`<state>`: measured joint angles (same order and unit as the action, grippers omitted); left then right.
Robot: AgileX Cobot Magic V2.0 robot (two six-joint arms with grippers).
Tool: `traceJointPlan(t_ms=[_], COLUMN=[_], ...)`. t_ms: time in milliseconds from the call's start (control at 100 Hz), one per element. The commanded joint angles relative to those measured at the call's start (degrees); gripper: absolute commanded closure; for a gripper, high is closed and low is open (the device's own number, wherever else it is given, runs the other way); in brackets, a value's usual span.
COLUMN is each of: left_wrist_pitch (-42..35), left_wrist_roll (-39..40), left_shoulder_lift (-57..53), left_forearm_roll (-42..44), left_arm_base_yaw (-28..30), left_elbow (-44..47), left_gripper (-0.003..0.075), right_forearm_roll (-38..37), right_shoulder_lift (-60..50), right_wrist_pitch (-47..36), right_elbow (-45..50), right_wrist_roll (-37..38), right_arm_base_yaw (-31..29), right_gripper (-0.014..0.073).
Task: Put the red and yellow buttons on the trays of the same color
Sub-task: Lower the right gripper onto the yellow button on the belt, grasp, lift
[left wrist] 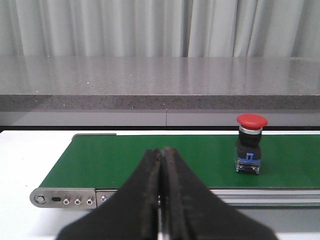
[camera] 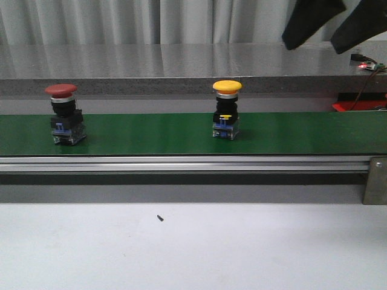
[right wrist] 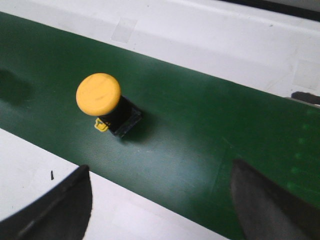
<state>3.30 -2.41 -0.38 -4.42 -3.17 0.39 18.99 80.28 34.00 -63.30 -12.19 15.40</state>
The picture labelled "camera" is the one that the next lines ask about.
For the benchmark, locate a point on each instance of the aluminium conveyor rail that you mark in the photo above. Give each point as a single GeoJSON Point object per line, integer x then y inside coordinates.
{"type": "Point", "coordinates": [220, 163]}

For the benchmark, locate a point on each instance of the steel conveyor bracket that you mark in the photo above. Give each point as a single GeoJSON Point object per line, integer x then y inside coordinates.
{"type": "Point", "coordinates": [375, 191]}

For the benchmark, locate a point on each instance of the red plastic tray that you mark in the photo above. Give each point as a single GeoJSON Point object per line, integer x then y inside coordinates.
{"type": "Point", "coordinates": [373, 105]}

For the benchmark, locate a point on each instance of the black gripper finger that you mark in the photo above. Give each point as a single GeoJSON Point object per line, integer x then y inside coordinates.
{"type": "Point", "coordinates": [367, 20]}
{"type": "Point", "coordinates": [307, 18]}

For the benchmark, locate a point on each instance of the black usb plug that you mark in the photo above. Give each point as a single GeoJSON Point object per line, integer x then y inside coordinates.
{"type": "Point", "coordinates": [358, 58]}

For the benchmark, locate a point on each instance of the grey curtain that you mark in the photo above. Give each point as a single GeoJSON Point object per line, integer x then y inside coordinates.
{"type": "Point", "coordinates": [142, 22]}

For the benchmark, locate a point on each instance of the green conveyor belt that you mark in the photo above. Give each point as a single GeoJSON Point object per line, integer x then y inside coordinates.
{"type": "Point", "coordinates": [260, 133]}

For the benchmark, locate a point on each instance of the small green circuit board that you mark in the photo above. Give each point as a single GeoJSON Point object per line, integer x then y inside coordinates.
{"type": "Point", "coordinates": [372, 66]}

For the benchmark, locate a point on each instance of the red push button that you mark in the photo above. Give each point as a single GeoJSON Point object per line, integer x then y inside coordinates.
{"type": "Point", "coordinates": [67, 125]}

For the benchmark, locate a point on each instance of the grey stone shelf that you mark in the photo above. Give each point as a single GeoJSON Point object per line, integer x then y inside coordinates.
{"type": "Point", "coordinates": [180, 69]}

